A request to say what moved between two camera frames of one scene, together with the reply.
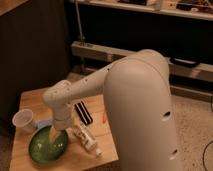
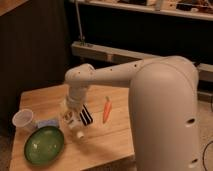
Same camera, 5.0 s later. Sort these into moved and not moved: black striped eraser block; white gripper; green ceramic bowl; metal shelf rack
Moved: white gripper
Not moved: black striped eraser block; green ceramic bowl; metal shelf rack
